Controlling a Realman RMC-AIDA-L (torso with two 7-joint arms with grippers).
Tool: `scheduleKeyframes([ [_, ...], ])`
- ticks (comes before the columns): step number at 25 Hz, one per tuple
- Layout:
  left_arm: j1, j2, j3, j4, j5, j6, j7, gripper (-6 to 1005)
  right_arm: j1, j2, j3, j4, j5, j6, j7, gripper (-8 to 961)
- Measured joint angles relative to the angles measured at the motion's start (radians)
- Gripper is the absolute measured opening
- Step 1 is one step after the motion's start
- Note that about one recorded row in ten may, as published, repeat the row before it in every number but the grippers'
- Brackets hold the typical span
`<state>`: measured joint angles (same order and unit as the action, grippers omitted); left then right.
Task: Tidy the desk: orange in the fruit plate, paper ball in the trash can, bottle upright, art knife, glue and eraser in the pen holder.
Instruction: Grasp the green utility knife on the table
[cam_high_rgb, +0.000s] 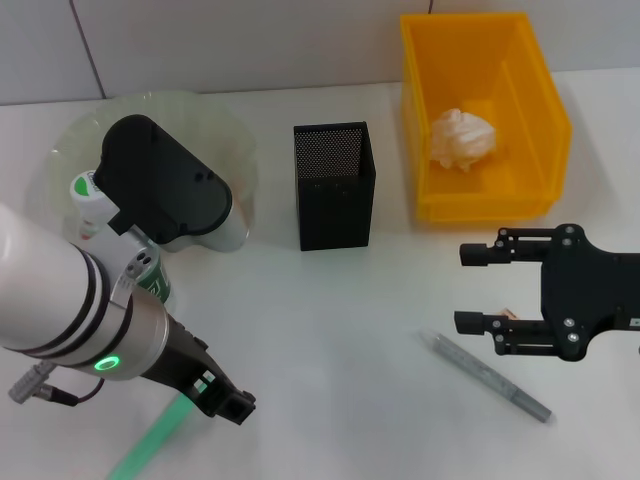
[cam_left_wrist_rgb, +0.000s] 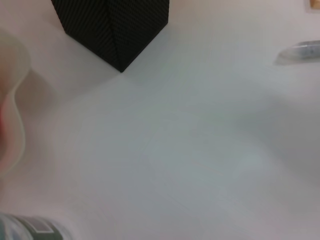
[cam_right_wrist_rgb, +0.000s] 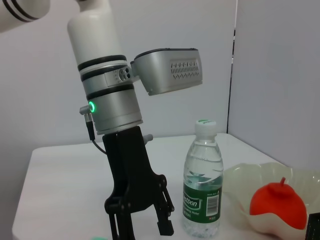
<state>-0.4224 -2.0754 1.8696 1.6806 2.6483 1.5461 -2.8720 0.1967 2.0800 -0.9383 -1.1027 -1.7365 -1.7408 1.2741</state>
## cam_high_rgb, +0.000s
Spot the pale green glass fruit plate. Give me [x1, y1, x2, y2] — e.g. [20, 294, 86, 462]
[47, 89, 259, 254]

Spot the white paper ball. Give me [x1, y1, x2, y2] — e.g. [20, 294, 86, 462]
[430, 107, 499, 174]

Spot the left wrist cable with connector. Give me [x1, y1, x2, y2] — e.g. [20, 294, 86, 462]
[7, 363, 107, 407]

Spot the black mesh pen holder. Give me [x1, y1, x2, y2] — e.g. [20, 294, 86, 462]
[293, 120, 377, 252]

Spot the grey pen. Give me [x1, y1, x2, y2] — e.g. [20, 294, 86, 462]
[419, 327, 554, 425]

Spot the yellow plastic bin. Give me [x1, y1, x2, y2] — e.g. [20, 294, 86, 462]
[399, 12, 574, 224]

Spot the clear green-label water bottle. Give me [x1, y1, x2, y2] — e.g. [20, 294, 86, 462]
[69, 169, 175, 309]

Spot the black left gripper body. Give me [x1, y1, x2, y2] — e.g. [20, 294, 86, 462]
[142, 318, 227, 402]

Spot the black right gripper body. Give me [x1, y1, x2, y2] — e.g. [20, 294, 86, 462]
[539, 223, 640, 362]

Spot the green pen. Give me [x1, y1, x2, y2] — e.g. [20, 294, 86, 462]
[107, 379, 211, 480]

